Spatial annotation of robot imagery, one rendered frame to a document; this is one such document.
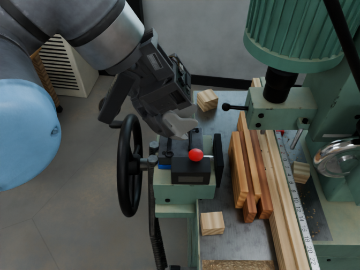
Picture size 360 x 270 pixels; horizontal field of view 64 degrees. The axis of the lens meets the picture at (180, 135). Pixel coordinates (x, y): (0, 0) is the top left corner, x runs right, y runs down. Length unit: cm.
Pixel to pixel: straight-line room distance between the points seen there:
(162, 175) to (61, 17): 39
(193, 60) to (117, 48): 184
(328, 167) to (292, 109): 14
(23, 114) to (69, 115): 199
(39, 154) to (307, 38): 39
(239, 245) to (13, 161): 48
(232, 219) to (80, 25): 48
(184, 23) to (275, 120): 149
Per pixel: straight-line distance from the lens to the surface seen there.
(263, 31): 50
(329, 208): 86
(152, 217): 83
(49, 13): 36
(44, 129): 25
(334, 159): 64
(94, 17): 36
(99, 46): 37
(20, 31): 36
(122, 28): 38
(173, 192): 64
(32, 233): 178
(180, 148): 62
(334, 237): 83
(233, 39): 209
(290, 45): 49
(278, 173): 68
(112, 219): 167
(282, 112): 65
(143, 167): 82
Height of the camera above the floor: 149
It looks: 50 degrees down
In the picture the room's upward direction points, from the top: straight up
